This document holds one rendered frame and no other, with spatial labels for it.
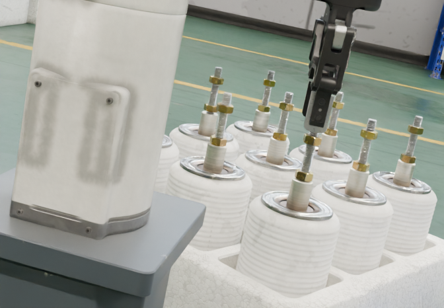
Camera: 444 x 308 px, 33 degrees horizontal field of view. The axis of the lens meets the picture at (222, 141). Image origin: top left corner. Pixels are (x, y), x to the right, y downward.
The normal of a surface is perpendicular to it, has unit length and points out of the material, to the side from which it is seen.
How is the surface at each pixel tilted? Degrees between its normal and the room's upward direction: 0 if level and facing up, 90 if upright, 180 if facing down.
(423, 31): 90
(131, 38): 90
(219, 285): 90
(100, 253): 0
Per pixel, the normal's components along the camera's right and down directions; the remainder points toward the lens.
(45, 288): -0.20, 0.19
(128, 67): 0.37, 0.28
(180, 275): -0.65, 0.05
